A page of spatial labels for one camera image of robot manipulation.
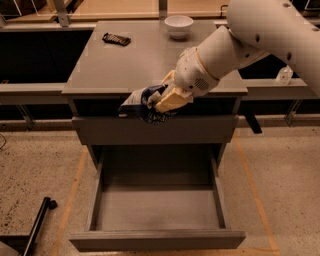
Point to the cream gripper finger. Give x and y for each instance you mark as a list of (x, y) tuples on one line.
[(175, 99), (168, 80)]

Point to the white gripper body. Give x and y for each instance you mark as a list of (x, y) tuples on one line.
[(192, 74)]

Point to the blue chip bag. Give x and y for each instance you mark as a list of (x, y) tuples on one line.
[(140, 104)]

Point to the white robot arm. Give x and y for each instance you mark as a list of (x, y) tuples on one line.
[(254, 29)]

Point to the closed grey upper drawer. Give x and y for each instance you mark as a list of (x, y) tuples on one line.
[(131, 131)]

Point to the grey drawer cabinet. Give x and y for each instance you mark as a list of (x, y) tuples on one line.
[(144, 62)]

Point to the open grey lower drawer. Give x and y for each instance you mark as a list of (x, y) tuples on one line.
[(151, 198)]

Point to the white ceramic bowl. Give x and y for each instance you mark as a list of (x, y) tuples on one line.
[(178, 26)]

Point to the black candy bar wrapper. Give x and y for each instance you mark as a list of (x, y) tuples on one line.
[(116, 39)]

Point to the black metal leg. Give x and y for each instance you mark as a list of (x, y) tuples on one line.
[(47, 203)]

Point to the grey metal rail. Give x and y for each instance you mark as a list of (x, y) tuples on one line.
[(60, 93)]

